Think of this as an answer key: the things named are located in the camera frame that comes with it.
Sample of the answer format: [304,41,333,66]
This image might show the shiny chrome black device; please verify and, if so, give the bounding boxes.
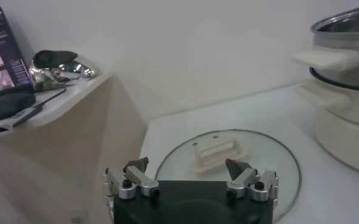
[29,49,100,93]

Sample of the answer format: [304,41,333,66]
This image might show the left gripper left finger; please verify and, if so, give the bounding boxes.
[102,156,161,214]

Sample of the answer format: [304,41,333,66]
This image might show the round glass lid cream handle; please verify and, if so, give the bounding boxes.
[154,128,303,223]

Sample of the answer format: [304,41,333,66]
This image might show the white side table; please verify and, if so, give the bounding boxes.
[0,71,147,224]

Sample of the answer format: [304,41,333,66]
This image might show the stainless steel steamer pot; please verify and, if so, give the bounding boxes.
[293,4,359,93]

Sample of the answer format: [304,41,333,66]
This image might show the black usb hub cable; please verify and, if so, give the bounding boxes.
[34,87,68,108]

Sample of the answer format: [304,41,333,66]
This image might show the black laptop purple screen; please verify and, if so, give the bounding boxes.
[0,6,36,118]

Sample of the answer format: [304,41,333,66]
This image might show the cream electric cooker base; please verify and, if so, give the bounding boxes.
[296,81,359,180]

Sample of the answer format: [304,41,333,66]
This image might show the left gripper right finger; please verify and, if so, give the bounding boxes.
[225,158,280,206]

